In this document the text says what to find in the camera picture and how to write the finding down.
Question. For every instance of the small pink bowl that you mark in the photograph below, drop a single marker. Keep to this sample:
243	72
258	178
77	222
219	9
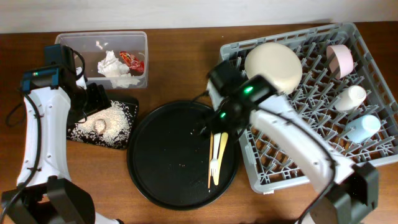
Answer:
341	60

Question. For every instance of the light blue cup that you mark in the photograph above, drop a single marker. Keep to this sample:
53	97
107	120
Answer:
363	128

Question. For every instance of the white plastic fork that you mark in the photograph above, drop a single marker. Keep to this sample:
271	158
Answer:
214	161

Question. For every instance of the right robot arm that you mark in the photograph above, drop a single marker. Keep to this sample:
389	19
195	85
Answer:
347	192

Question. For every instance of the yellow plastic knife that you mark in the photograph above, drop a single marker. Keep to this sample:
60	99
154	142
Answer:
222	146

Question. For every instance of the round black serving tray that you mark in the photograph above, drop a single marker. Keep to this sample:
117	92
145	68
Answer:
168	157

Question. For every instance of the wooden chopstick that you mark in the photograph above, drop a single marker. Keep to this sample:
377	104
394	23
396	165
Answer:
210	158

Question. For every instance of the red snack wrapper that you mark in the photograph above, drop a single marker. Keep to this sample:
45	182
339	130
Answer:
132	62

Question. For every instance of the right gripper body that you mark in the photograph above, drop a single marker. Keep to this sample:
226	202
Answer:
229	114

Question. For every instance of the black rectangular tray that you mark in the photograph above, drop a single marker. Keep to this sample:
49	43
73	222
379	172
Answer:
127	112

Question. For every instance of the clear plastic waste bin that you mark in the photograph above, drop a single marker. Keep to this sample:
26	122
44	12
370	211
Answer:
93	46

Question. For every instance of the large cream bowl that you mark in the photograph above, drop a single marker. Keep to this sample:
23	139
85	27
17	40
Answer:
277	63

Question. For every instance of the rice food scraps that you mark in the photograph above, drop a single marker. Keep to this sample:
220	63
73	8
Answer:
109	124

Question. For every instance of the grey dishwasher rack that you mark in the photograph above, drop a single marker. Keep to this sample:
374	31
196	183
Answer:
268	167

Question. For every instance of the white napkin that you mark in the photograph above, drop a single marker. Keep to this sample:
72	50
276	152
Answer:
110	66

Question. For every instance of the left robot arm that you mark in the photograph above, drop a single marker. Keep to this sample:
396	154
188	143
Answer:
55	96

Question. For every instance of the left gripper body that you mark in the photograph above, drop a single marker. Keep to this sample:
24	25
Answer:
87	101

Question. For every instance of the white cup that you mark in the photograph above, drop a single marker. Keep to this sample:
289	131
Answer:
350	99

